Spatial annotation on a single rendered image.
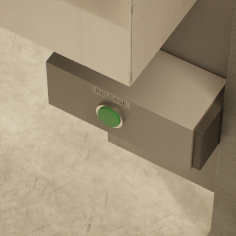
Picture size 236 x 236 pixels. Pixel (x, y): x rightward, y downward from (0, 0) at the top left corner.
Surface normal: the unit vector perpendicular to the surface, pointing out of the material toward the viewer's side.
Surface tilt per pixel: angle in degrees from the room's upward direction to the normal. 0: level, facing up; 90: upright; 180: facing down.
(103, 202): 0
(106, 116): 90
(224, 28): 90
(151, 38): 90
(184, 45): 90
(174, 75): 0
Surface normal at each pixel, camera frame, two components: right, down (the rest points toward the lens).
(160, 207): 0.00, -0.62
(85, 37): -0.51, 0.68
